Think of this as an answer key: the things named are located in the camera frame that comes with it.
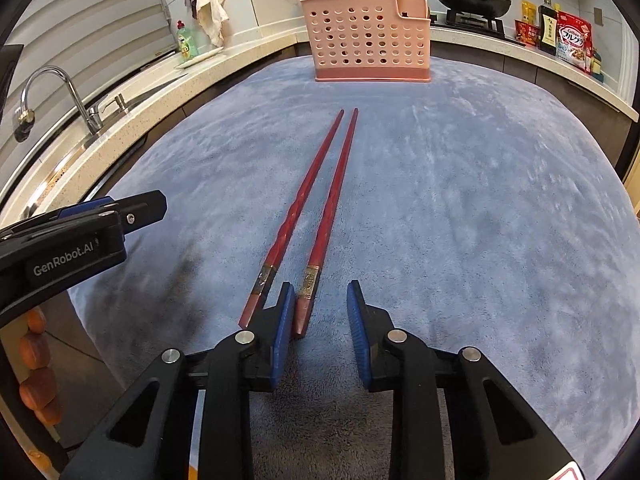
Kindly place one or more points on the pink perforated utensil basket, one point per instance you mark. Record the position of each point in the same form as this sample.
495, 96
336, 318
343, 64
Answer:
365, 40

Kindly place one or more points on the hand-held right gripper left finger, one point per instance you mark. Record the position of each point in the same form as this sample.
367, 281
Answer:
282, 332

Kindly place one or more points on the white window blinds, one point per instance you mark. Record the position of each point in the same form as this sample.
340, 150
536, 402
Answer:
90, 15

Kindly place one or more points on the red chopstick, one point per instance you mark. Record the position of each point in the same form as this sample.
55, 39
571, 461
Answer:
334, 195
300, 200

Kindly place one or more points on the red and white cereal bag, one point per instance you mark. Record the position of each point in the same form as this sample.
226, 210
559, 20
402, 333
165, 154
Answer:
575, 40

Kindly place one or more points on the grey kitchen cabinet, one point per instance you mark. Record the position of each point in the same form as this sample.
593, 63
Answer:
565, 95

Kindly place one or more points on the green dish soap bottle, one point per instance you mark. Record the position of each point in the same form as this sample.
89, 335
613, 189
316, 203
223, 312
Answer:
187, 42

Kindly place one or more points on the dark soy sauce bottle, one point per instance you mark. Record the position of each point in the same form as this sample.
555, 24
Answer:
548, 30

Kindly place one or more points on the person's left hand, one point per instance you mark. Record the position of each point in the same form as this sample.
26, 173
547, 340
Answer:
36, 355

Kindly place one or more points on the white plate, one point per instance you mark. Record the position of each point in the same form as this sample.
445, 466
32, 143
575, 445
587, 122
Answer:
205, 55

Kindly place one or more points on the black gas stove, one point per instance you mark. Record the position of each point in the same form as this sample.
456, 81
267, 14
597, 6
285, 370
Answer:
475, 25

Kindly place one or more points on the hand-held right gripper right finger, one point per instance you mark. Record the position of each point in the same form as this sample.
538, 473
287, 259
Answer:
361, 332

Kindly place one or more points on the red food packet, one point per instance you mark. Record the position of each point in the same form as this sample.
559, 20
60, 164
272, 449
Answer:
527, 34

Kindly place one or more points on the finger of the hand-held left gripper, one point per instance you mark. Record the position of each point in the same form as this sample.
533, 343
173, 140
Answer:
145, 210

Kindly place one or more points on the white hanging dish towel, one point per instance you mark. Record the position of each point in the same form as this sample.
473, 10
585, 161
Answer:
212, 5

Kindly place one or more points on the blue and yellow box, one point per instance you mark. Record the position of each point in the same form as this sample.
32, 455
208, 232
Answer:
597, 67

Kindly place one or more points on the stainless steel sink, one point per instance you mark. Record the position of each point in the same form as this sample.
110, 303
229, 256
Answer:
125, 105

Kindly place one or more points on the chrome kitchen faucet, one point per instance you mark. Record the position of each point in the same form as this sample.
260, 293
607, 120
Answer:
47, 72

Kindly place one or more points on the yellow seasoning packet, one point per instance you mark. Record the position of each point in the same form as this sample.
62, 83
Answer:
529, 12

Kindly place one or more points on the grey wall outlet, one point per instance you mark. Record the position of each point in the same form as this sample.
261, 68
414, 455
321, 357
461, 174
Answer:
598, 16

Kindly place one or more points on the grey-blue plush blanket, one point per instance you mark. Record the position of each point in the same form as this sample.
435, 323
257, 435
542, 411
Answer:
450, 210

